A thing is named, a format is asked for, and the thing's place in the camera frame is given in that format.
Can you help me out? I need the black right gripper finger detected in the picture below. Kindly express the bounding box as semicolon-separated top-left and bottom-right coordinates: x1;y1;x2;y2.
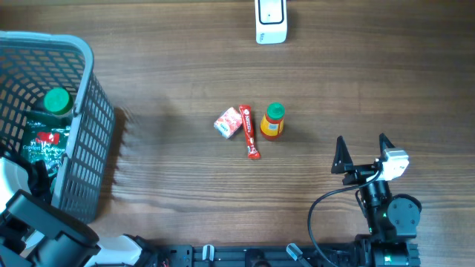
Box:
379;133;395;152
331;136;353;174

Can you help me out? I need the orange sauce bottle green cap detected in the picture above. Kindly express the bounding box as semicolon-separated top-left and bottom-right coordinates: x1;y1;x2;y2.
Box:
260;102;285;141

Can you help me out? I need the red coffee stick sachet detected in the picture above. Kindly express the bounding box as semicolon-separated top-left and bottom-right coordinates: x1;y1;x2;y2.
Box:
239;105;261;159

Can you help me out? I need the small red white carton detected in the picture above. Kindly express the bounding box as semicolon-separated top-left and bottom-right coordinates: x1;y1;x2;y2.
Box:
214;107;242;139

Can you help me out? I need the green-lidded white jar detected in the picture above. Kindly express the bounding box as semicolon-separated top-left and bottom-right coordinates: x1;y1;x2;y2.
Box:
36;88;74;116

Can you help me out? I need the green gloves package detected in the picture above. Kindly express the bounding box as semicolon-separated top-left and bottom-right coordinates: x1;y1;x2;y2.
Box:
20;112;71;179

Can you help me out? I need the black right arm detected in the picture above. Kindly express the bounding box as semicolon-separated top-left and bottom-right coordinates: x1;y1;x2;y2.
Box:
331;133;422;267

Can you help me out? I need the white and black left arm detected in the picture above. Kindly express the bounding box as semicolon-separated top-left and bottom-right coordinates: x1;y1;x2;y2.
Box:
1;156;159;267

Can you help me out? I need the white barcode scanner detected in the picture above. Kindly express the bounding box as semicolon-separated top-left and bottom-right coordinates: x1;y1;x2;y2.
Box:
255;0;288;45

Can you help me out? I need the grey plastic mesh basket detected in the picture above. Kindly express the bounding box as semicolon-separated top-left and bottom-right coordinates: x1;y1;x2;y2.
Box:
1;31;115;223

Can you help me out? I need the black right camera cable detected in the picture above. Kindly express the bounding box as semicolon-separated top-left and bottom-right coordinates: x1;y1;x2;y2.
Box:
307;170;383;266

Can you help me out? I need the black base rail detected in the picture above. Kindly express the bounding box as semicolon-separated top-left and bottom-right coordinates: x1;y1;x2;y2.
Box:
152;240;422;267

